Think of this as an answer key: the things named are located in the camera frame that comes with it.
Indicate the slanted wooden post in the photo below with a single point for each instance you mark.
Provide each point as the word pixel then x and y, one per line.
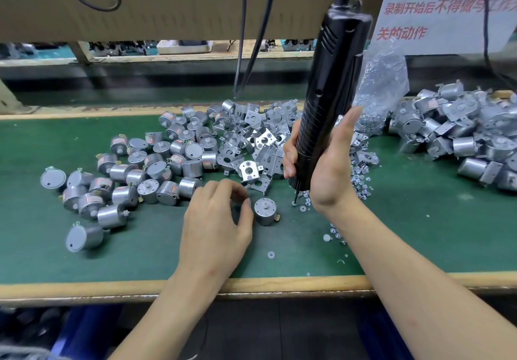
pixel 6 101

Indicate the small clear plastic bag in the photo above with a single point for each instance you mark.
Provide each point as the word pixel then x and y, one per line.
pixel 384 77

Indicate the white paper sign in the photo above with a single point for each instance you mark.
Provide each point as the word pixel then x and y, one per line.
pixel 452 8

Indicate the pile of silver motors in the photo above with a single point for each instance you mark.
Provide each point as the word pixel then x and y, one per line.
pixel 129 182

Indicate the person's left forearm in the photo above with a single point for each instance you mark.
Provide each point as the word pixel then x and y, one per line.
pixel 166 323

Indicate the brown back panel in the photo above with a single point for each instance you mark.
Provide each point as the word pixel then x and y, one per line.
pixel 178 4

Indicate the person's left hand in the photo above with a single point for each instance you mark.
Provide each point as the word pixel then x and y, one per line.
pixel 212 238

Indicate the green bench mat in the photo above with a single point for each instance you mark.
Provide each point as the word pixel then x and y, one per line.
pixel 32 251

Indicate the pile of assembled motors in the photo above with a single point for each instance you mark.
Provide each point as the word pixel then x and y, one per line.
pixel 468 133

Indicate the dark blue crate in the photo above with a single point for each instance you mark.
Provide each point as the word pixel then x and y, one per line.
pixel 380 335

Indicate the blue plastic bin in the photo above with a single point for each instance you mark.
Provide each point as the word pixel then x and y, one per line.
pixel 81 331

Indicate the person's right forearm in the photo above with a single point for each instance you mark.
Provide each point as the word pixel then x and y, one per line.
pixel 420 291

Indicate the silver round motor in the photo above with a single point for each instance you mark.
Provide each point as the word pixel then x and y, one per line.
pixel 265 210

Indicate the black electric screwdriver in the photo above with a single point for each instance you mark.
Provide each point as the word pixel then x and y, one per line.
pixel 335 73

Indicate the pile of metal brackets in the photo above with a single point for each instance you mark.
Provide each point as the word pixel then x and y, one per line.
pixel 250 133

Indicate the person's right hand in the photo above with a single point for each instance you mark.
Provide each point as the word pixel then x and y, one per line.
pixel 335 178

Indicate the scatter of small silver screws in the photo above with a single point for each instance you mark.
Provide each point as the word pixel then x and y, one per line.
pixel 359 182

